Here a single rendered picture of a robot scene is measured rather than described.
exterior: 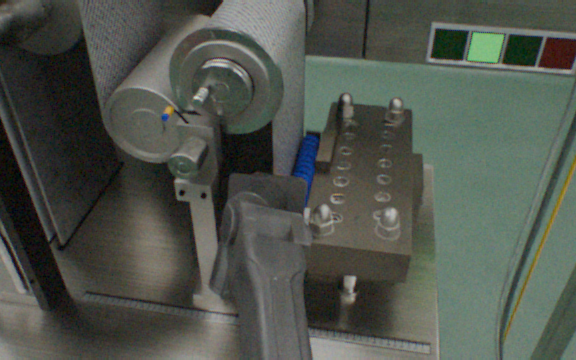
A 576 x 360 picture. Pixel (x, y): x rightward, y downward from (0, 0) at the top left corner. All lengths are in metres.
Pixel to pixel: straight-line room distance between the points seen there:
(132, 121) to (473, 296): 1.63
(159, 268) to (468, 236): 1.66
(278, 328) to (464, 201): 2.15
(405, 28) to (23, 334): 0.78
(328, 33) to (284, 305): 0.63
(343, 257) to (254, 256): 0.31
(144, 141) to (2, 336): 0.36
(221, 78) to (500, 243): 1.87
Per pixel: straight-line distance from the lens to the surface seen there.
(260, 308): 0.46
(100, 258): 0.98
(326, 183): 0.88
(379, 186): 0.88
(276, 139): 0.73
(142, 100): 0.76
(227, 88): 0.67
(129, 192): 1.11
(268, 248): 0.51
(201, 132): 0.70
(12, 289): 0.96
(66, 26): 0.76
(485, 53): 1.00
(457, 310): 2.10
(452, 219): 2.44
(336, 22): 0.99
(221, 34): 0.66
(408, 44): 1.00
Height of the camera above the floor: 1.57
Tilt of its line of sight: 39 degrees down
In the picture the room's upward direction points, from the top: straight up
